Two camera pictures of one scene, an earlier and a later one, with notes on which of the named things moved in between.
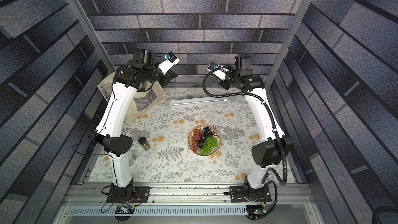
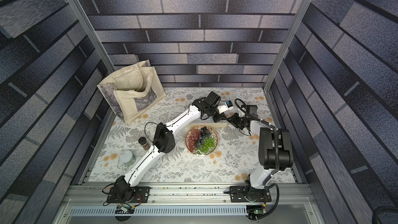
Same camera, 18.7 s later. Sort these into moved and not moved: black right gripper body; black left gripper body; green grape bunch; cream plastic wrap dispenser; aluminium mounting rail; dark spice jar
Moved: cream plastic wrap dispenser; black left gripper body; black right gripper body
Not moved: green grape bunch; dark spice jar; aluminium mounting rail
